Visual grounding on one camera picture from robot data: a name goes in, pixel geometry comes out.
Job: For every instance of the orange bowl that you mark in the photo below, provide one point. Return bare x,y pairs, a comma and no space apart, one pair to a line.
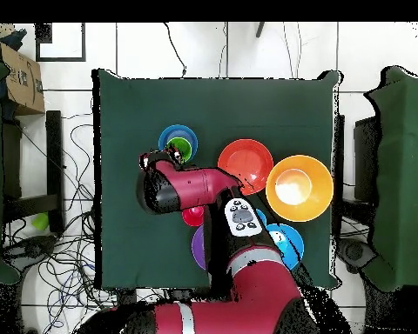
247,156

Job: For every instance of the small blue bowl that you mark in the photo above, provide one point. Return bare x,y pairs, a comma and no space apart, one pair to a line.
177,130

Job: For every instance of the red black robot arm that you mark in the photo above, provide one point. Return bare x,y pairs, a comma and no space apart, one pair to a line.
257,302

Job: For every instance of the red cup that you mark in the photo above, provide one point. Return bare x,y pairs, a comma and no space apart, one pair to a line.
193,216

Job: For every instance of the blue cup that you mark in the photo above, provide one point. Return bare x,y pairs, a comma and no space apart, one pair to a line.
262,215

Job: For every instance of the purple bowl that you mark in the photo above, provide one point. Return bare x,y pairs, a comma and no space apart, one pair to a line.
198,248

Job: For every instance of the dark green tablecloth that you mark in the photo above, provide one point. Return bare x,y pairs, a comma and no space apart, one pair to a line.
212,104

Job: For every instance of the large blue bowl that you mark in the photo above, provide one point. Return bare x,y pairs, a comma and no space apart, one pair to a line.
294,243

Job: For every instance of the large yellow bowl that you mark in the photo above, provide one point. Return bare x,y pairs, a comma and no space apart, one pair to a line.
317,205

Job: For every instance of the black box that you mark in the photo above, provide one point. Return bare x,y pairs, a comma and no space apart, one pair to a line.
365,156

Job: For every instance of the dark grey caster foot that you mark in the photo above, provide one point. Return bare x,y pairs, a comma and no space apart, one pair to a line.
31,247
354,252

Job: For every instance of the dark grey rod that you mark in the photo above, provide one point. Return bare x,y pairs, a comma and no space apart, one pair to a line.
260,29

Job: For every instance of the light green plastic cup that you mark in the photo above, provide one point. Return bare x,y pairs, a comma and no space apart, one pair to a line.
40,221

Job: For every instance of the cardboard box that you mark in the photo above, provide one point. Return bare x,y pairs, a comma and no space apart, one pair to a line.
24,83

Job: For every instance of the black metal frame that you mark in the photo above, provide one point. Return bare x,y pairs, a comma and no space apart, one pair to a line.
54,156

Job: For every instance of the grey square frame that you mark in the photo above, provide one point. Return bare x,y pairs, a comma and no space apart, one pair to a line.
43,34

